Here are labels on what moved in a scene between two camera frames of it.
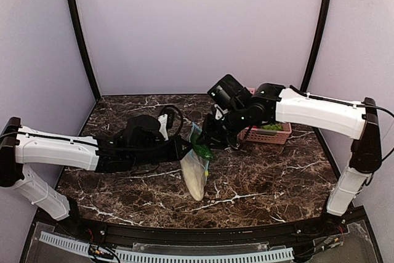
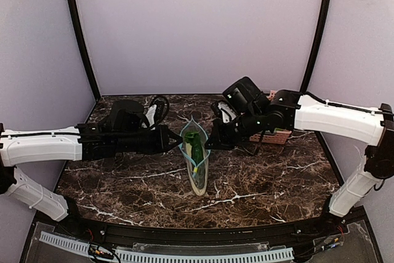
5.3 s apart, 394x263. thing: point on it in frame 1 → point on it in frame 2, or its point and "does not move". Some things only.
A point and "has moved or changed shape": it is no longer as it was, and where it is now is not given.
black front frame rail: x=306 y=233 does not move
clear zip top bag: x=194 y=167 has moved or changed shape
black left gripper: x=177 y=149 → x=163 y=137
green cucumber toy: x=202 y=150 has moved or changed shape
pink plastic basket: x=257 y=134 does not move
